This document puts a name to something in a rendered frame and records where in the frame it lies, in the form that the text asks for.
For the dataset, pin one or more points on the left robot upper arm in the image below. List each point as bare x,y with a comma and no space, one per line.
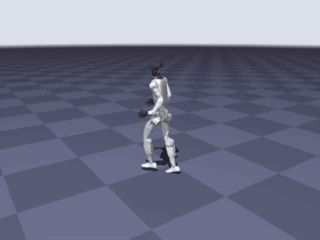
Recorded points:
154,87

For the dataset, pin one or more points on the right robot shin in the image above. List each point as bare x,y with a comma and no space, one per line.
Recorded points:
171,152

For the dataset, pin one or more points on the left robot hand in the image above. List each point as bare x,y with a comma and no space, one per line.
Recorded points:
143,113

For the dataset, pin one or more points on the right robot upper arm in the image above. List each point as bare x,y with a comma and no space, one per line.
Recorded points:
169,95

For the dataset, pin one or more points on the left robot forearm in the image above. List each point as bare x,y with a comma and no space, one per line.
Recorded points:
156,107

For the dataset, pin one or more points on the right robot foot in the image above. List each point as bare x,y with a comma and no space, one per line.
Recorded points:
175,169

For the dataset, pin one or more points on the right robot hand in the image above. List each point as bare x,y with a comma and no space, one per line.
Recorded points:
150,102

